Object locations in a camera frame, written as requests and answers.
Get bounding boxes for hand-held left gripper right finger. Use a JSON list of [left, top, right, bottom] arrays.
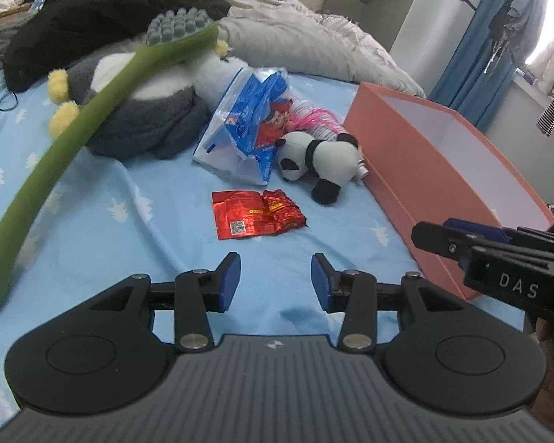
[[310, 253, 462, 354]]

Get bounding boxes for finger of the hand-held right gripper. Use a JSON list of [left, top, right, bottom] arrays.
[[503, 225, 554, 259], [411, 218, 509, 264]]

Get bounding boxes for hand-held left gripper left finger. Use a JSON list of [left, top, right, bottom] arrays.
[[90, 252, 241, 354]]

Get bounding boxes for red snack packet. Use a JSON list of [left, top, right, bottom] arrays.
[[211, 189, 266, 241], [262, 188, 308, 236]]

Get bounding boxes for orange cardboard box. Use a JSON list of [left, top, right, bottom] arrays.
[[342, 82, 554, 303]]

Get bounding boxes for small panda plush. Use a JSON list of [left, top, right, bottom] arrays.
[[277, 131, 362, 205]]

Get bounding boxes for clear bag of blue packets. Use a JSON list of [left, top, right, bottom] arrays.
[[193, 65, 301, 188]]

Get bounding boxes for pink feathered bird toy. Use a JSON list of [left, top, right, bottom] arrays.
[[284, 102, 352, 141]]

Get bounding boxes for crumpled red snack packet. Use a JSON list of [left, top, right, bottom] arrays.
[[262, 188, 308, 236]]

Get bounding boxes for light blue printed bed sheet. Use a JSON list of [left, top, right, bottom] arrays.
[[0, 67, 527, 420]]

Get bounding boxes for striped hanging cloth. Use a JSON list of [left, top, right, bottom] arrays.
[[536, 97, 554, 137]]

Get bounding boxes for grey penguin plush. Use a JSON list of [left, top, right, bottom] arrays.
[[46, 39, 250, 160]]

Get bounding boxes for blue curtain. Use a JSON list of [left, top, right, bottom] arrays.
[[429, 0, 543, 130]]

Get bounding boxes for hanging blue-grey clothes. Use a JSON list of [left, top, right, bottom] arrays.
[[487, 0, 554, 72]]

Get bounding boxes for light grey duvet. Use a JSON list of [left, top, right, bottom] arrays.
[[208, 0, 428, 100]]

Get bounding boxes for grey tall cabinet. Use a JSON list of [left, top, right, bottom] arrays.
[[321, 0, 430, 51]]

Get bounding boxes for black clothing pile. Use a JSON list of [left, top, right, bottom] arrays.
[[2, 0, 232, 93]]

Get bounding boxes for brown bedside cabinet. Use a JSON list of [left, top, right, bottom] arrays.
[[0, 4, 33, 40]]

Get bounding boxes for green long-handled bath brush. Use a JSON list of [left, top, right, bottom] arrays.
[[0, 8, 220, 321]]

